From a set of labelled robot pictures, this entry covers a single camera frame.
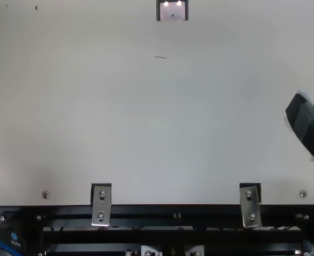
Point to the small square scanner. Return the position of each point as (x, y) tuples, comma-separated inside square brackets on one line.
[(172, 12)]

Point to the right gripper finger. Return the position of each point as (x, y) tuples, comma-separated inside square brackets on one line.
[(308, 128)]

